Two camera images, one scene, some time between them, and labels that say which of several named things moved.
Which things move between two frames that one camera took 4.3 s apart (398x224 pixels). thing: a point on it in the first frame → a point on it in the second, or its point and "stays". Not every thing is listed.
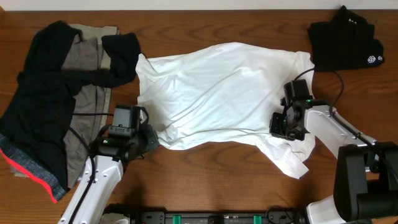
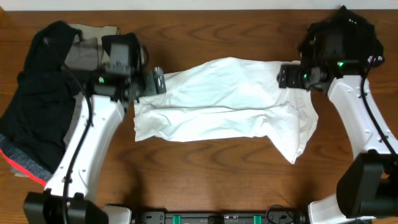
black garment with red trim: x=35 y=134 stays
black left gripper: x=154 y=140 → x=151 y=88
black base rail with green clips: x=273 y=216 stays
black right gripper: x=275 y=130 → x=287 y=76
